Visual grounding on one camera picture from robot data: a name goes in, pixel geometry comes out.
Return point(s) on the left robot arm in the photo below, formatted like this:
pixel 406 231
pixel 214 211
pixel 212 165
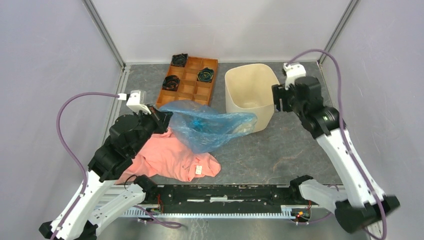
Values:
pixel 85 220

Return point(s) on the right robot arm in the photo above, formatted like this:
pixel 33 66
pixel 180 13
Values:
pixel 363 202

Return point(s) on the left aluminium corner post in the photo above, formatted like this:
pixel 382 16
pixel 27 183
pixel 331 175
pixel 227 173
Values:
pixel 93 12

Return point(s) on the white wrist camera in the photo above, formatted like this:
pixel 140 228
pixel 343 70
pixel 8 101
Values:
pixel 292 72
pixel 135 101

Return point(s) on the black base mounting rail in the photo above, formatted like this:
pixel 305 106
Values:
pixel 222 199

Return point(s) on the rolled dark tie front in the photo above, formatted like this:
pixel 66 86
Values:
pixel 171 83

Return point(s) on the orange wooden divided tray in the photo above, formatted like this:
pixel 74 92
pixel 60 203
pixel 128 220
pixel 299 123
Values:
pixel 189 88

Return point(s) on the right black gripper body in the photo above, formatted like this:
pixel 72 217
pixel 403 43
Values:
pixel 289 103

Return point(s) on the aluminium corner post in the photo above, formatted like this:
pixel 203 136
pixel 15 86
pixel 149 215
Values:
pixel 348 12
pixel 93 12

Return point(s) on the rolled dark tie right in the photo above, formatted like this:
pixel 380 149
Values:
pixel 205 75

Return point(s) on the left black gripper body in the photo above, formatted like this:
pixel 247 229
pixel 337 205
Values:
pixel 158 125

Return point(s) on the cream plastic trash bin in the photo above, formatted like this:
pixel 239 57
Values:
pixel 248 89

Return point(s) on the blue plastic trash bag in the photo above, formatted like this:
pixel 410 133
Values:
pixel 203 129

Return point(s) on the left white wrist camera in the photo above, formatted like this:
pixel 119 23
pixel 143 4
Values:
pixel 135 101

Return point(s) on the right aluminium corner post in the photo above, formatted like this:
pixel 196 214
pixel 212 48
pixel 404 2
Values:
pixel 348 12

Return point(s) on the pink cloth shirt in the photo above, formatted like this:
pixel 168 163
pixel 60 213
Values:
pixel 165 155

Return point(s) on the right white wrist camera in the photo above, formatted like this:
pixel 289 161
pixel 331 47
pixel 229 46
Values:
pixel 292 72

